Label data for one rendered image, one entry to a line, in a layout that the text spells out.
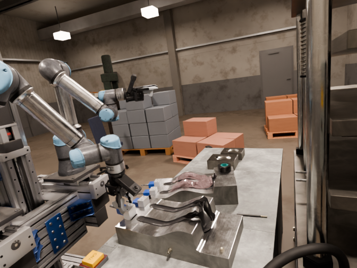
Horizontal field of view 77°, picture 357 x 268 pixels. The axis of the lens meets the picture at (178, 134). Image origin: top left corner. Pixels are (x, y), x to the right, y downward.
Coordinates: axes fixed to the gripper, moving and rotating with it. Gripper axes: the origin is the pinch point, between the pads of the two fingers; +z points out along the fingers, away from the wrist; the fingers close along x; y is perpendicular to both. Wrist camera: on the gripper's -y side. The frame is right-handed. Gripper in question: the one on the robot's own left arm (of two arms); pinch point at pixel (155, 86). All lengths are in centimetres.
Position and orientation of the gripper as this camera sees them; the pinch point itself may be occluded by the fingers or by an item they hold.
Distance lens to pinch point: 144.2
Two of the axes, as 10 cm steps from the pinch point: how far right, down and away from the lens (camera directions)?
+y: 1.2, 9.3, 3.6
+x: 1.2, 3.4, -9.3
